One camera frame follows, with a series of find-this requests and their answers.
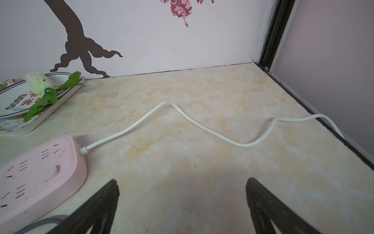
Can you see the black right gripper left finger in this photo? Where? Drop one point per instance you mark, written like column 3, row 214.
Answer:
column 95, row 216

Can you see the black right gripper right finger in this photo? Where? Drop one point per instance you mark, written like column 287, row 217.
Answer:
column 267, row 212

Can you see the pink power strip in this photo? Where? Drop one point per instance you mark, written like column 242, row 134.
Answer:
column 38, row 181

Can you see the floral rectangular tray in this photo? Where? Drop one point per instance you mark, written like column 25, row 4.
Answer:
column 14, row 126

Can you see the floral ceramic plate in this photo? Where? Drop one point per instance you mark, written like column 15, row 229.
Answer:
column 17, row 98

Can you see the toy bok choy vegetable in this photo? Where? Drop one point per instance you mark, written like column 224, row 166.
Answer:
column 41, row 85

